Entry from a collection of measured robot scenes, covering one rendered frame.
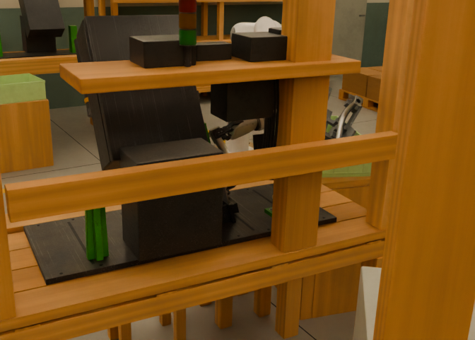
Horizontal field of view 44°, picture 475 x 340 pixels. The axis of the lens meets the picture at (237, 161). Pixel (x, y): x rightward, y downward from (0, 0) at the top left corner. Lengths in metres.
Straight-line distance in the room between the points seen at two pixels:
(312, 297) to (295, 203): 1.32
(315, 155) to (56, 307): 0.91
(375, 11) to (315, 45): 8.64
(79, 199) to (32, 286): 0.41
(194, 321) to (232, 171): 1.62
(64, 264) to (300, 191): 0.81
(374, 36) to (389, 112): 8.41
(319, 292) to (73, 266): 1.65
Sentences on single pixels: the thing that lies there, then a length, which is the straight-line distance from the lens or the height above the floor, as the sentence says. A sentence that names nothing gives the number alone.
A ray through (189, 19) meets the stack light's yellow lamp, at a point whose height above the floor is 1.67.
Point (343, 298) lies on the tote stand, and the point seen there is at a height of 0.09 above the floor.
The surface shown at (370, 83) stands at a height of 0.35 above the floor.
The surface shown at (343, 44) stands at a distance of 9.99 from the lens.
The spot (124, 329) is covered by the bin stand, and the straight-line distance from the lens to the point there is 2.88.
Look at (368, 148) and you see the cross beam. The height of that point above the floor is 1.24.
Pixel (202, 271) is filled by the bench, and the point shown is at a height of 0.88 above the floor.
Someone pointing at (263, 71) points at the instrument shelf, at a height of 1.53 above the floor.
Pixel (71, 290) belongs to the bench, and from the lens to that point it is 1.87.
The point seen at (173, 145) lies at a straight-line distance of 1.96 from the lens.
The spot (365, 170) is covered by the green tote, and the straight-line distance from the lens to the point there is 3.10.
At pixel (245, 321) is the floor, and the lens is 3.25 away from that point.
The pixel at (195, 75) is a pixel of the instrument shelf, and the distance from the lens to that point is 1.63.
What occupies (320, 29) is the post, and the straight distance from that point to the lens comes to 1.87.
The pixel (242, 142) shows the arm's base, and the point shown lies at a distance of 2.89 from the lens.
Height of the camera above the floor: 1.83
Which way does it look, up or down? 19 degrees down
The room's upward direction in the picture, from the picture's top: 2 degrees clockwise
